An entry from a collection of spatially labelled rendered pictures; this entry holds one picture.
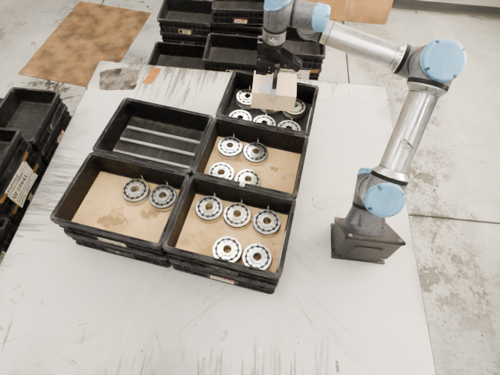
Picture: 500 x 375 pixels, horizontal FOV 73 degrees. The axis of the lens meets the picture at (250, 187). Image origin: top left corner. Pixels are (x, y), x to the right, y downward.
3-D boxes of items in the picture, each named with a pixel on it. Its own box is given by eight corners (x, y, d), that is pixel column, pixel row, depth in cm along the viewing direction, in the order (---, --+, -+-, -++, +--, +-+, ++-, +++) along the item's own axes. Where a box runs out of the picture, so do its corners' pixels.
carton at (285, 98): (294, 89, 134) (297, 74, 128) (293, 111, 128) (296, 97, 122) (253, 85, 134) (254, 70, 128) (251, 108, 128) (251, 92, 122)
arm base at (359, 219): (377, 223, 134) (382, 199, 132) (391, 238, 120) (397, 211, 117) (339, 219, 134) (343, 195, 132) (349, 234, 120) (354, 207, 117)
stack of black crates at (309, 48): (312, 80, 270) (324, 27, 231) (312, 108, 254) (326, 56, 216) (261, 75, 270) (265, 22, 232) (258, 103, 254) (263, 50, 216)
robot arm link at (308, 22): (329, 11, 106) (295, 5, 107) (332, 1, 95) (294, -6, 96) (323, 38, 108) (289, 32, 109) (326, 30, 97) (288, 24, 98)
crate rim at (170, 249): (296, 202, 124) (297, 198, 122) (280, 280, 108) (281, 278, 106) (191, 177, 127) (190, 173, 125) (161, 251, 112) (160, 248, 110)
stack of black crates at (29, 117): (38, 124, 236) (11, 86, 207) (81, 128, 235) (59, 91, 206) (12, 172, 215) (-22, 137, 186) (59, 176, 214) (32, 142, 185)
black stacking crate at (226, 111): (313, 105, 163) (318, 87, 153) (303, 153, 147) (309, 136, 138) (234, 89, 166) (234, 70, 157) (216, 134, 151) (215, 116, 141)
